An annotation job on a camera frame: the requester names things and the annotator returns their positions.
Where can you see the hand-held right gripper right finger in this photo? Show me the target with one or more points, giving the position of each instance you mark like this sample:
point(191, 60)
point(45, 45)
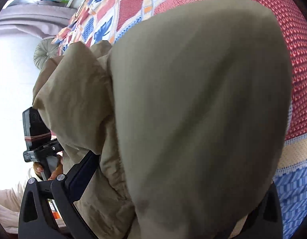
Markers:
point(270, 219)

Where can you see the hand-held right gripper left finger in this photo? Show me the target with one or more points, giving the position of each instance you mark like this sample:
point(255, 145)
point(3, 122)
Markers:
point(80, 176)

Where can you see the white wardrobe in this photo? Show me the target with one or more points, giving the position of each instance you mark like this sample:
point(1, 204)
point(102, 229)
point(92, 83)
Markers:
point(14, 84)

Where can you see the round grey pleated cushion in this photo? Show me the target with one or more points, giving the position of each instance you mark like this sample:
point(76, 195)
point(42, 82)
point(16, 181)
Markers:
point(42, 53)

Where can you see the khaki padded jacket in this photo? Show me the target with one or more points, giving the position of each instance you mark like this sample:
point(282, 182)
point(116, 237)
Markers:
point(193, 104)

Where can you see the grey curtain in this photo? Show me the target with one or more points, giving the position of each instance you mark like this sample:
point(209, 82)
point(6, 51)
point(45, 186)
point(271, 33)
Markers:
point(31, 15)

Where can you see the person's left hand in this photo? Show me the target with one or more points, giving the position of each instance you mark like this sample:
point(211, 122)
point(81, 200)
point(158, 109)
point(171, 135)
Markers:
point(37, 168)

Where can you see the leaf print patchwork blanket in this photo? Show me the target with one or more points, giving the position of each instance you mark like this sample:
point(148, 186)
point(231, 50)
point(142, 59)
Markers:
point(302, 79)

